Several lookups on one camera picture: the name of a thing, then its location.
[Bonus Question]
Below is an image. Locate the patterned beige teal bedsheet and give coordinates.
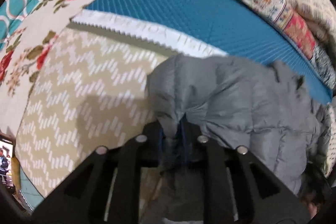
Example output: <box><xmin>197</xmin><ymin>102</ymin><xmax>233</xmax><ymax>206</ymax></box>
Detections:
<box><xmin>15</xmin><ymin>0</ymin><xmax>334</xmax><ymax>212</ymax></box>

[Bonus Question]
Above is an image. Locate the smartphone with lit screen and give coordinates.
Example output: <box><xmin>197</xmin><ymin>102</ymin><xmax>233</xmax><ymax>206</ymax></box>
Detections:
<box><xmin>0</xmin><ymin>135</ymin><xmax>16</xmax><ymax>193</ymax></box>

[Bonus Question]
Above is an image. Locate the white red floral pillow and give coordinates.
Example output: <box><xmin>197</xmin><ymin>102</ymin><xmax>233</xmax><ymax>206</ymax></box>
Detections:
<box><xmin>1</xmin><ymin>0</ymin><xmax>94</xmax><ymax>136</ymax></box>

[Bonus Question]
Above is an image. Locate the grey puffer jacket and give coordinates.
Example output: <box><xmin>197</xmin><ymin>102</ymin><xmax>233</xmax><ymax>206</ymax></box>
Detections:
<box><xmin>144</xmin><ymin>53</ymin><xmax>326</xmax><ymax>224</ymax></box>

